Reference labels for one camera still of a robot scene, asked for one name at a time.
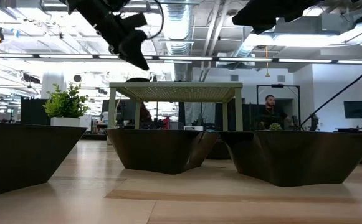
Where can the silver ventilation duct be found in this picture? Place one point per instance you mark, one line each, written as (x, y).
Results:
(176, 28)

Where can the black frame stand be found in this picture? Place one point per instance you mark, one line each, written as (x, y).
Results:
(277, 86)

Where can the pale green metal rack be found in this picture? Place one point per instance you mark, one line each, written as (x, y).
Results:
(177, 91)

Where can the person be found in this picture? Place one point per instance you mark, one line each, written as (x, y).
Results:
(271, 113)
(144, 113)

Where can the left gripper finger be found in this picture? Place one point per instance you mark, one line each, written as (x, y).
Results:
(135, 21)
(134, 49)

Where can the dark desk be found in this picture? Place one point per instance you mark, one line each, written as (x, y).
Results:
(358, 129)

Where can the black office partition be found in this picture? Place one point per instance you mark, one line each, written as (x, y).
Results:
(34, 112)

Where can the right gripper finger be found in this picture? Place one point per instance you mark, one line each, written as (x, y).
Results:
(255, 18)

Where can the yellow hanging pendant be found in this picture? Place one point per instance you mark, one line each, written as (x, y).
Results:
(267, 62)

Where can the thin black rod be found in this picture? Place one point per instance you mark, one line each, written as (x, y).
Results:
(339, 93)

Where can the green plant in white pot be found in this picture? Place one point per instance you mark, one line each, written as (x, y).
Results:
(65, 102)

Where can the black angular plate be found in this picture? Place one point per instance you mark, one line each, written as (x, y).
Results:
(21, 155)
(293, 158)
(162, 152)

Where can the small green succulent plant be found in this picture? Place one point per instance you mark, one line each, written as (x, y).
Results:
(275, 127)

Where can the red object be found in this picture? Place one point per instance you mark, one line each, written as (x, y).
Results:
(166, 122)

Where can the dark wall monitor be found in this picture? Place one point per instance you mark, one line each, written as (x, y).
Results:
(356, 109)

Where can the long ceiling light bar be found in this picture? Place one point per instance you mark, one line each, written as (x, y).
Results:
(183, 58)

